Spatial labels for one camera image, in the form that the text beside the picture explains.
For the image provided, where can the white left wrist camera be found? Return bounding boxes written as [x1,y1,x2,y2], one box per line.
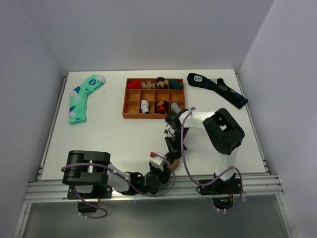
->
[150,152,166,171]

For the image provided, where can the white striped rolled sock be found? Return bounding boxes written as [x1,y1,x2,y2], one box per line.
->
[140,100,150,114]

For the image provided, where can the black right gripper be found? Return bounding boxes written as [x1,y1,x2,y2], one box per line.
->
[165,127,189,163]

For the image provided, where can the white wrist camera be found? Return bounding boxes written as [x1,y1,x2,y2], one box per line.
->
[150,152,166,171]
[164,128,173,137]

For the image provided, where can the tan brown ribbed sock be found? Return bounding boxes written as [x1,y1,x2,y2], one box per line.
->
[166,152,179,170]

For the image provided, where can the grey rolled sock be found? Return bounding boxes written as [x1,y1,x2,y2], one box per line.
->
[170,102,184,114]

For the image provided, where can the orange compartment tray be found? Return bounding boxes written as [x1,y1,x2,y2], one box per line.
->
[122,78,185,119]

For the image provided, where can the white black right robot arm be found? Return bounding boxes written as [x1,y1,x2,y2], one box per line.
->
[165,108,245,193]

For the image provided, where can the mint green patterned sock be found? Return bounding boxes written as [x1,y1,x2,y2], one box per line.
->
[69,74,106,124]

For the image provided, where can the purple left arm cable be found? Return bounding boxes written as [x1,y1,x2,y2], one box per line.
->
[60,155,176,219]

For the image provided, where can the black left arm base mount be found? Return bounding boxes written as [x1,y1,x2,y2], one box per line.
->
[67,185,112,215]

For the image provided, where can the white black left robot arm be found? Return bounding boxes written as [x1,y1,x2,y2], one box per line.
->
[61,150,178,198]

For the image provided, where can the black red argyle rolled sock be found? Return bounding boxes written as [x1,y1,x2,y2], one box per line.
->
[155,100,169,114]

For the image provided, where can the dark teal rolled sock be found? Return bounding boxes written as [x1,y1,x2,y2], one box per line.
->
[169,79,183,90]

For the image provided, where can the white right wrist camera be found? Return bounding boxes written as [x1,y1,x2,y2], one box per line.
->
[164,128,173,137]

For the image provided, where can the aluminium table edge rail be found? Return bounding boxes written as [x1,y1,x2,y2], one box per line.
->
[24,69,282,210]

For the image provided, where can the black blue patterned sock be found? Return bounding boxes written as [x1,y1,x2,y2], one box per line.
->
[187,73,248,109]

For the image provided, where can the brown argyle rolled sock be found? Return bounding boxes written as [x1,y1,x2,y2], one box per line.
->
[155,77,169,89]

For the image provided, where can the beige argyle rolled sock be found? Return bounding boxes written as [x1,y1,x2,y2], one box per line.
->
[141,80,155,89]

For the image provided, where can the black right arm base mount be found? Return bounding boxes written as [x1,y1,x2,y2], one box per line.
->
[196,175,243,211]

